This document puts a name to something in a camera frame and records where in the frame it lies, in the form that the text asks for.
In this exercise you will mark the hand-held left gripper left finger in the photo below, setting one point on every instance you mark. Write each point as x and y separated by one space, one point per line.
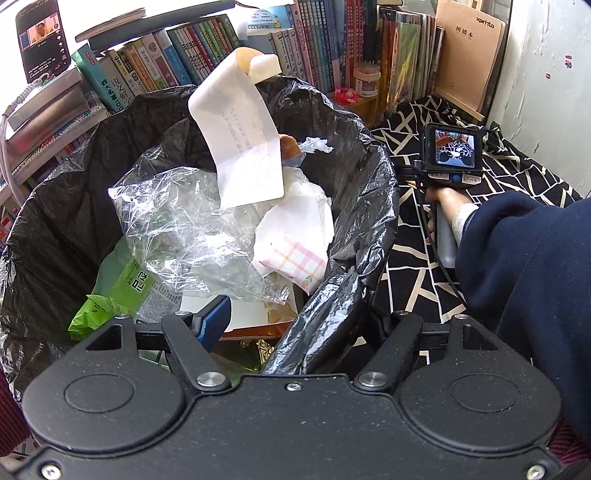
217 319

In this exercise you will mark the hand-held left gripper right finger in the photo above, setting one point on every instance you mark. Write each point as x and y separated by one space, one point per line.
398 341

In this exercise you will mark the orange carton box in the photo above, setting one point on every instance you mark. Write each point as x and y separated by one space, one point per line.
251 332

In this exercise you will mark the white pink plaid tissue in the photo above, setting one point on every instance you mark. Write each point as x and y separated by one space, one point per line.
295 254

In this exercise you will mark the large clear plastic bag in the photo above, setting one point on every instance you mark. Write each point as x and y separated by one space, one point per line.
184 221

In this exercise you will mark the yellow brown fruit peel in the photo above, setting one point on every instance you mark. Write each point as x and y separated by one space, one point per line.
288 146

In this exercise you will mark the long white paper receipt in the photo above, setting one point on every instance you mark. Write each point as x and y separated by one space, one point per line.
240 138

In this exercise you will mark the bin with black liner bag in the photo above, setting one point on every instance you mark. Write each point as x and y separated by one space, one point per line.
69 207

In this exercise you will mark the person's right forearm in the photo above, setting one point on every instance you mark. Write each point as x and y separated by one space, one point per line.
531 277

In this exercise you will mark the person's right hand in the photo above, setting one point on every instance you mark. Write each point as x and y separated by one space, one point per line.
445 199

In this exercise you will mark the white paper sheet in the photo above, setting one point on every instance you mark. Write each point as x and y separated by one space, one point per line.
221 314

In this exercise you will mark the gold foil wrapper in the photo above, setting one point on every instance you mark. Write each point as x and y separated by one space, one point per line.
258 351

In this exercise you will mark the black white patterned cloth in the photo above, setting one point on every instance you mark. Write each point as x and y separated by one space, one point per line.
508 161

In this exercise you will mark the wooden easel stand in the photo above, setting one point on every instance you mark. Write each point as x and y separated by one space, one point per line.
471 114

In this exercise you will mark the green snack packet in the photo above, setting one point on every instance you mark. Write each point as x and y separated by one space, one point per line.
120 286

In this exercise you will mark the wooden desktop drawer shelf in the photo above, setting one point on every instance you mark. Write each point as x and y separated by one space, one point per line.
369 113

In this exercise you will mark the brown sketchbook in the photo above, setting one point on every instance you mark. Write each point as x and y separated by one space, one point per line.
471 55

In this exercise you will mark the row of thin colourful comics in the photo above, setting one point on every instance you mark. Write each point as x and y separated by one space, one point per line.
406 60

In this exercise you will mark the clear plastic jar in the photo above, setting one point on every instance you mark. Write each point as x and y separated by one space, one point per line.
368 81

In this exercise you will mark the crumpled clear plastic wrap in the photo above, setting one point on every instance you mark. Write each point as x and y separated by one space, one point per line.
316 145

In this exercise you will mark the dark red knit cloth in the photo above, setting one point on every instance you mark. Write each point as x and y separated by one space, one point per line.
11 415

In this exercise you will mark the white blue plastic packet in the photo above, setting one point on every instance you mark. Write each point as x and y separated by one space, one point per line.
268 21

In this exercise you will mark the stack of spiral notebooks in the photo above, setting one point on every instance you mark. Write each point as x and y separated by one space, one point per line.
46 120

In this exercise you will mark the row of upright books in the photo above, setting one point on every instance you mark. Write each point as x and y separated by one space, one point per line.
194 50

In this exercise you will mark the black hardcover book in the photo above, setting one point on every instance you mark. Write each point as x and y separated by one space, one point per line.
120 42

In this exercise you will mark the black smartphone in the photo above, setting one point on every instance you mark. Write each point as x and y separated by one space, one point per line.
41 41

